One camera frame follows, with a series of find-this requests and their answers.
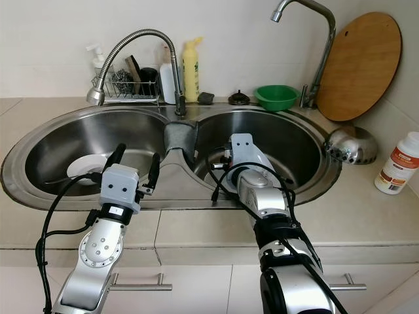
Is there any small black cup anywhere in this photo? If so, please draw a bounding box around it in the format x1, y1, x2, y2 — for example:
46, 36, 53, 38
141, 67, 159, 94

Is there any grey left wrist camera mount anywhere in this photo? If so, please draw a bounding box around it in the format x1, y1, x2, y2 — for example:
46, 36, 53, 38
101, 164, 148, 213

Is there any dark scouring pad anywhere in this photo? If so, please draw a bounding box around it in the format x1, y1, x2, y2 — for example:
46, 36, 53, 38
124, 55, 143, 82

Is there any beige sink counter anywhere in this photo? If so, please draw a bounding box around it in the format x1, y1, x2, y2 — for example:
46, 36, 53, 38
0, 97, 419, 266

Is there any plain white bowl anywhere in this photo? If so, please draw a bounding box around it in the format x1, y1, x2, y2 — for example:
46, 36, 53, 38
66, 154, 109, 184

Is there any flexible steel gooseneck faucet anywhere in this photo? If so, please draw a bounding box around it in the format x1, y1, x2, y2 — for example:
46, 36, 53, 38
86, 28, 187, 118

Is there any yellow dish soap bottle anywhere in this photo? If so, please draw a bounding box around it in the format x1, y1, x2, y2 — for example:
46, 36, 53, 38
181, 37, 204, 103

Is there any white pump soap bottle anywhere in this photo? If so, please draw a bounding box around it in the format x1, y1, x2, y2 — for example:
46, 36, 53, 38
85, 43, 109, 82

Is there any stainless steel colander bowl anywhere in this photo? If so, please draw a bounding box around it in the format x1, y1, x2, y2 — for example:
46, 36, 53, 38
324, 126, 379, 166

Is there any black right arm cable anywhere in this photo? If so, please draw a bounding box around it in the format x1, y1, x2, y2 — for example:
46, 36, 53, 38
237, 162, 302, 226
206, 154, 349, 314

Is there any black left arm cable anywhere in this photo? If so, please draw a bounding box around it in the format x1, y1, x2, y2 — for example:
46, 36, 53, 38
36, 173, 105, 314

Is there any green plastic bowl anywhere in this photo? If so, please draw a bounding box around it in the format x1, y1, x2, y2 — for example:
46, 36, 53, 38
254, 84, 300, 112

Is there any white bottle with red label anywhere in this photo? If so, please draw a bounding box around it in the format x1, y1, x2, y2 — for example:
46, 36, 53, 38
374, 131, 419, 195

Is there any steel wool scrubber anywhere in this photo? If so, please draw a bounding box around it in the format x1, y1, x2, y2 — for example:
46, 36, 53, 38
111, 69, 136, 96

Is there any plain white plastic bottle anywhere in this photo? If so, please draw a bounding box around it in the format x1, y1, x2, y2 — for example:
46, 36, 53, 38
160, 46, 177, 104

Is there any round wooden cutting board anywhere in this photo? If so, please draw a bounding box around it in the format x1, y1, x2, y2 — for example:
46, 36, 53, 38
316, 11, 403, 122

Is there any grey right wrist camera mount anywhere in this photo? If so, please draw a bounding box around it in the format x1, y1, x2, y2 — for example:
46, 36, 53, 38
229, 133, 259, 171

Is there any metal wire sink caddy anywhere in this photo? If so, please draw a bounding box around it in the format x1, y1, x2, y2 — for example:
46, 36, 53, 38
98, 69, 161, 104

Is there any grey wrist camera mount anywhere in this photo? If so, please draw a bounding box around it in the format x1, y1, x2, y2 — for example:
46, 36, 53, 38
229, 133, 259, 171
101, 164, 148, 213

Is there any beige cabinet door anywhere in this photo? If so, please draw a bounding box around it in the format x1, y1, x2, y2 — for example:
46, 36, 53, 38
0, 265, 35, 314
229, 265, 419, 314
35, 265, 230, 314

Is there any metal bar cabinet handle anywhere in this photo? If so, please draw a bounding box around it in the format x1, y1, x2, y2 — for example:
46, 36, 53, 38
109, 273, 173, 292
329, 281, 368, 291

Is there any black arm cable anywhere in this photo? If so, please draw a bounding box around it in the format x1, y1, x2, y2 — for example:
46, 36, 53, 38
206, 154, 349, 314
36, 173, 105, 314
237, 162, 302, 226

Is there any tall curved steel faucet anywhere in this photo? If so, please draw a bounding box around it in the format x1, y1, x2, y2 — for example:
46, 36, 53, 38
270, 0, 338, 109

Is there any black sink stopper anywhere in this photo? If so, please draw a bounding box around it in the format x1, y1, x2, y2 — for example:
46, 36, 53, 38
228, 90, 251, 106

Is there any stainless steel double sink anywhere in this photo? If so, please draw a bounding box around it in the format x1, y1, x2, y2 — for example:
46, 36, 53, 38
2, 106, 343, 211

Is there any grey dish cloth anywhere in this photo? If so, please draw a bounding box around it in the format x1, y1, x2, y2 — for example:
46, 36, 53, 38
164, 122, 199, 161

